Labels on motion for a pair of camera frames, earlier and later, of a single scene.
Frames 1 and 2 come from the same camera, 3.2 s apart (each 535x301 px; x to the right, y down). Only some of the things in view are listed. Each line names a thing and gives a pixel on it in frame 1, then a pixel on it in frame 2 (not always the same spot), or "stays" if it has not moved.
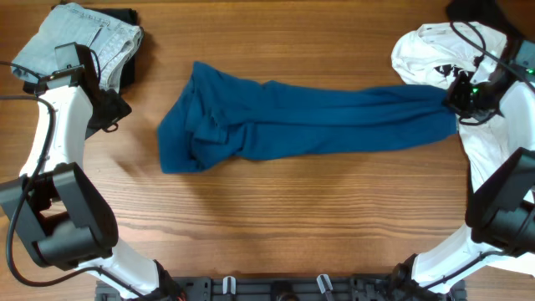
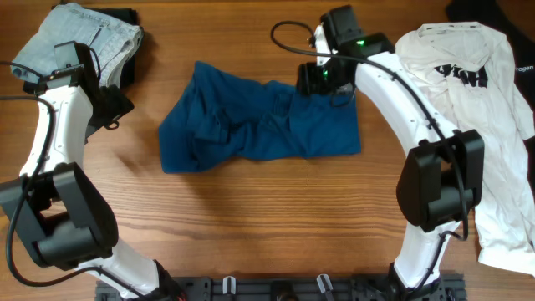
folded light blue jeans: x=113 y=43 stays
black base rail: x=284 y=288 stays
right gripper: x=461 y=99 → x=309 y=79
